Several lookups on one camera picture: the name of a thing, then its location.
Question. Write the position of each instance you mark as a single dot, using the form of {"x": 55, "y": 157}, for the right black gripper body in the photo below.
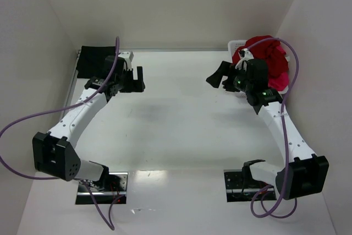
{"x": 228, "y": 78}

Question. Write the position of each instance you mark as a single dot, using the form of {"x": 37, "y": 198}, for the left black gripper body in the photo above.
{"x": 131, "y": 85}

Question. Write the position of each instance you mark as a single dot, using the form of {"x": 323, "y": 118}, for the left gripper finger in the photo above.
{"x": 129, "y": 75}
{"x": 140, "y": 79}

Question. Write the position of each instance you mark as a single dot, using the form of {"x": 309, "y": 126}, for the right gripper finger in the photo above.
{"x": 228, "y": 85}
{"x": 225, "y": 69}

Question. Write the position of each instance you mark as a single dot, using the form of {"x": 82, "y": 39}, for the dark red t-shirt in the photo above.
{"x": 270, "y": 51}

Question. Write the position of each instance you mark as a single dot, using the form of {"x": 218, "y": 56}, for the pink t-shirt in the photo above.
{"x": 280, "y": 83}

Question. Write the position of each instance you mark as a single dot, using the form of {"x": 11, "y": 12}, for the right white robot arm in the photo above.
{"x": 304, "y": 172}

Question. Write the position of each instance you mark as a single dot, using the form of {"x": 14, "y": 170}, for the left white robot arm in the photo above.
{"x": 54, "y": 151}

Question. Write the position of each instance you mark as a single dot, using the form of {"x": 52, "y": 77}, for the black folded t-shirt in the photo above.
{"x": 91, "y": 61}

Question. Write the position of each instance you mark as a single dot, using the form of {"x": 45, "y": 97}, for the white plastic basket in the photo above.
{"x": 233, "y": 45}

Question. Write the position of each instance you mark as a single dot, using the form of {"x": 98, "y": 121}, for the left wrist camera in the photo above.
{"x": 129, "y": 55}

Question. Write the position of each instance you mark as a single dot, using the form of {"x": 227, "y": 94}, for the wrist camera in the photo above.
{"x": 245, "y": 55}
{"x": 129, "y": 55}

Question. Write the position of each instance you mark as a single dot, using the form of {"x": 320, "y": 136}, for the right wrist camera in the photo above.
{"x": 245, "y": 55}

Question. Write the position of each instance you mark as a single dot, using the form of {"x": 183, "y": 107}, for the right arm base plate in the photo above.
{"x": 237, "y": 190}

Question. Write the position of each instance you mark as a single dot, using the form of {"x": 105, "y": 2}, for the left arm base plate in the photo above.
{"x": 115, "y": 189}

